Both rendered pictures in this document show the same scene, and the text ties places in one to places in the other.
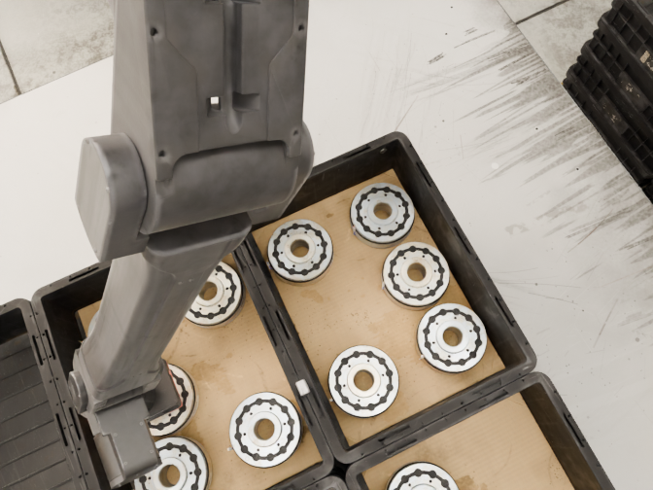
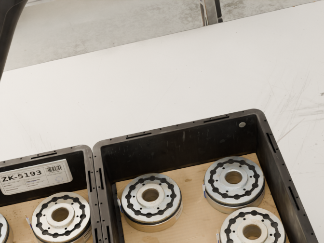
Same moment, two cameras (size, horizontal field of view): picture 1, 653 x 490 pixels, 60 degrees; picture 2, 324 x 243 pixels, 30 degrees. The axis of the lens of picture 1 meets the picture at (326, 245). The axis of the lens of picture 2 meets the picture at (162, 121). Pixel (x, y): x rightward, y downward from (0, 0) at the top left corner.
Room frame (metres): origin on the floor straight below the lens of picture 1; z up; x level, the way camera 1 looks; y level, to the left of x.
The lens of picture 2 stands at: (-0.31, -0.18, 1.68)
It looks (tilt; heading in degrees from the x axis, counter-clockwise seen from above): 46 degrees down; 17
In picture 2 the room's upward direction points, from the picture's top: 10 degrees counter-clockwise
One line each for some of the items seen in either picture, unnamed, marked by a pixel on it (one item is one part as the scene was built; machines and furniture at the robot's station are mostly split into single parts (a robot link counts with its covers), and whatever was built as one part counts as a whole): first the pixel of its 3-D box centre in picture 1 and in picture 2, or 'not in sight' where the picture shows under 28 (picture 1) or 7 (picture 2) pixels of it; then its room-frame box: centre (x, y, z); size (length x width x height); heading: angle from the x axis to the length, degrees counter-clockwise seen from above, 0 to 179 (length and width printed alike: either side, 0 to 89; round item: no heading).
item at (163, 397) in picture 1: (127, 396); not in sight; (0.06, 0.26, 0.98); 0.10 x 0.07 x 0.07; 110
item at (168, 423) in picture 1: (158, 399); not in sight; (0.07, 0.26, 0.86); 0.10 x 0.10 x 0.01
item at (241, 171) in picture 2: (382, 211); (233, 178); (0.32, -0.09, 0.86); 0.05 x 0.05 x 0.01
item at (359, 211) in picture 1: (382, 212); (234, 179); (0.32, -0.09, 0.86); 0.10 x 0.10 x 0.01
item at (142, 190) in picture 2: (299, 248); (150, 195); (0.27, 0.04, 0.86); 0.05 x 0.05 x 0.01
